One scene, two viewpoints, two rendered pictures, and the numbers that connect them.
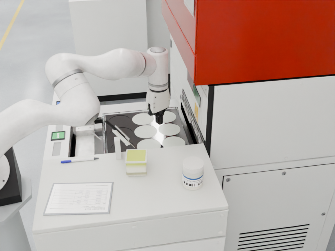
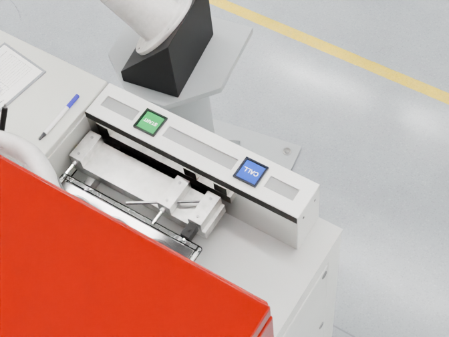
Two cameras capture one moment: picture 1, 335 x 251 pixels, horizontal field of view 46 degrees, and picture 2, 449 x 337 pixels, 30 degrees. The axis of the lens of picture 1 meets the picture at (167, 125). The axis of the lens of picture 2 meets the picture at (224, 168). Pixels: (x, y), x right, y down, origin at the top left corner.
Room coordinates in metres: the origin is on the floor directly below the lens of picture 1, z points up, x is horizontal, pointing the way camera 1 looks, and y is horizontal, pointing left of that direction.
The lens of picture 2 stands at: (2.22, -0.17, 2.46)
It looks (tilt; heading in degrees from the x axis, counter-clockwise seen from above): 58 degrees down; 138
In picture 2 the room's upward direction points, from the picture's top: 8 degrees counter-clockwise
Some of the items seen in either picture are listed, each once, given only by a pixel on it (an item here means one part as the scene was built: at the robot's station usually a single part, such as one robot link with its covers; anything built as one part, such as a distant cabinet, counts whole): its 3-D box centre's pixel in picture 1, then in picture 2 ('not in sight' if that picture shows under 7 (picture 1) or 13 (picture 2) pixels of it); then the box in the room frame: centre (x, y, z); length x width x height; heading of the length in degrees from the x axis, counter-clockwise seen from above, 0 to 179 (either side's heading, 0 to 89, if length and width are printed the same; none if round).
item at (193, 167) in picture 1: (193, 173); not in sight; (1.01, -0.09, 1.01); 0.07 x 0.07 x 0.10
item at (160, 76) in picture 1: (156, 64); not in sight; (1.41, 0.04, 1.23); 0.09 x 0.08 x 0.13; 71
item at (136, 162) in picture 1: (136, 162); not in sight; (1.09, 0.11, 1.00); 0.07 x 0.07 x 0.07; 1
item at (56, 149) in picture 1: (62, 133); (201, 163); (1.43, 0.47, 0.89); 0.55 x 0.09 x 0.14; 9
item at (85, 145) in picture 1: (85, 146); (147, 186); (1.37, 0.36, 0.87); 0.36 x 0.08 x 0.03; 9
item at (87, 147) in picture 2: not in sight; (86, 148); (1.20, 0.33, 0.89); 0.08 x 0.03 x 0.03; 99
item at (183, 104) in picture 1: (190, 126); not in sight; (1.47, -0.11, 0.89); 0.44 x 0.02 x 0.10; 9
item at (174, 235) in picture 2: (103, 136); (129, 211); (1.40, 0.28, 0.90); 0.38 x 0.01 x 0.01; 9
